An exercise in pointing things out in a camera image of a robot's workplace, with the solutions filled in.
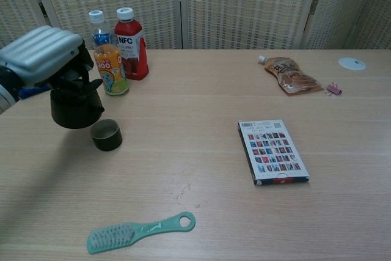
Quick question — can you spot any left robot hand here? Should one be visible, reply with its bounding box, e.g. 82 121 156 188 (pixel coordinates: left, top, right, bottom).
0 25 104 98

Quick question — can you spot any black teapot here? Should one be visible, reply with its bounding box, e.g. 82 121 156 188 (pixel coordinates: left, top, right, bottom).
50 83 106 130

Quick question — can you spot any blue folded cloth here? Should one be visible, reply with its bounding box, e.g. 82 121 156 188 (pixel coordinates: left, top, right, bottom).
18 86 51 100

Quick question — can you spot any orange Qoo juice bottle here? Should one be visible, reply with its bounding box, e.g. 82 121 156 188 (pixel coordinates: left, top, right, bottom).
88 10 130 97

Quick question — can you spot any red NFC juice bottle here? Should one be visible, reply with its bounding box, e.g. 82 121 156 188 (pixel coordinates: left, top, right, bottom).
114 7 150 81

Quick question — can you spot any dark green teacup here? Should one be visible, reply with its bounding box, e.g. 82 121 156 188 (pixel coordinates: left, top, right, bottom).
90 119 123 152

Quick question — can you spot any green plastic brush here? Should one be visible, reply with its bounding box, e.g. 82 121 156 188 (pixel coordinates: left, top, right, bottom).
87 211 196 255

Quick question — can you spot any woven folding screen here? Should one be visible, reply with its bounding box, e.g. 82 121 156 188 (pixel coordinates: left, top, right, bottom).
0 0 391 51

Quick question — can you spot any brown sauce pouch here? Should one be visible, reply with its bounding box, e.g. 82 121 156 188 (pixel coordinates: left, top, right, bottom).
258 55 324 97

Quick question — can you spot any picture card box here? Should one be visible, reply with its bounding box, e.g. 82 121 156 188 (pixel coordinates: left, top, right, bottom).
236 119 310 186

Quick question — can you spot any pink binder clip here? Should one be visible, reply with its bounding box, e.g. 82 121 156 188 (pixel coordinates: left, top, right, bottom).
326 82 343 96

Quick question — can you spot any white round lid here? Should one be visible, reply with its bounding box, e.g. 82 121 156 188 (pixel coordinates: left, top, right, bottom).
338 57 367 72

